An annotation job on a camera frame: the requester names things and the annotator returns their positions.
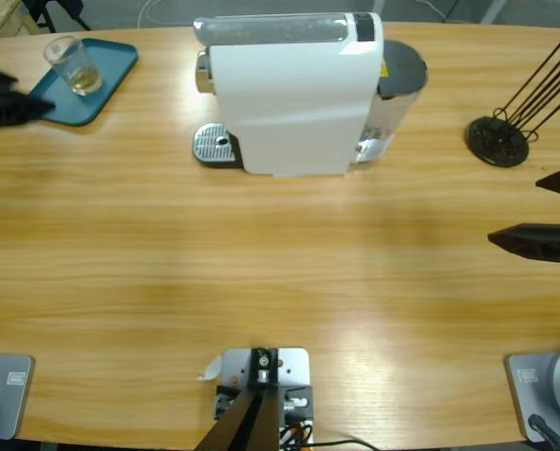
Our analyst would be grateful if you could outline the black camera post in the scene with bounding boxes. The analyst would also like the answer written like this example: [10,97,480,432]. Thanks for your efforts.
[196,347,281,451]

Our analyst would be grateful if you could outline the white paper tag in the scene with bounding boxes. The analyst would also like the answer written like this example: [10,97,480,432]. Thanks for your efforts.
[195,354,225,382]

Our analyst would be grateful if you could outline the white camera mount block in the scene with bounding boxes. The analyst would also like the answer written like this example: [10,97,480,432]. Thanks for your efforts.
[220,347,310,391]

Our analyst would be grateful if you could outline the teal plastic tray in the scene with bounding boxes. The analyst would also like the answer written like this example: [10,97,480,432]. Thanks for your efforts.
[28,38,140,128]

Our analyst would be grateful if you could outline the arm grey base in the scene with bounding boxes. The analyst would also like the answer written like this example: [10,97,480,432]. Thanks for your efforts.
[504,346,560,443]
[0,352,37,442]

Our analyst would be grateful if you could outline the grey metal leg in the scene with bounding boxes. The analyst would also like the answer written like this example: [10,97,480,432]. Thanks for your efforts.
[482,0,507,24]

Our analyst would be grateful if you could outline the white capsule coffee machine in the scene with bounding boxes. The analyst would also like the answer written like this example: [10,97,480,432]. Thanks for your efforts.
[193,11,385,179]

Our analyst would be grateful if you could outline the base black cable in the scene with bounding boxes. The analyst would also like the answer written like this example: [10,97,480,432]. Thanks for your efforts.
[527,413,560,451]

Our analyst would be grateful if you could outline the clear glass cup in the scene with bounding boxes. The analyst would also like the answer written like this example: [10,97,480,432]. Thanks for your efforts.
[42,35,104,98]

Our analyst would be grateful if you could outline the black clamp with orange wires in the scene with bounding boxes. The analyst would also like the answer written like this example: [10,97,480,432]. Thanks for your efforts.
[213,384,316,446]

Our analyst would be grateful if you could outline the white cable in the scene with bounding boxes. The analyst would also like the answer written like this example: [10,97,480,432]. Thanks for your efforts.
[136,0,201,27]

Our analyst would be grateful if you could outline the black capsule holder with rods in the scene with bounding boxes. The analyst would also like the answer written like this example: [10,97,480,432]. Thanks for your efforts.
[465,31,560,169]

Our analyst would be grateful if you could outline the black chair legs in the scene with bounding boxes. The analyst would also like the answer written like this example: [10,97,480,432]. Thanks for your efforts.
[28,0,92,34]

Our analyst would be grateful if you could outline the black cable under mount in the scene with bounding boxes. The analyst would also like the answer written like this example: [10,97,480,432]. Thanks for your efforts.
[307,438,380,451]

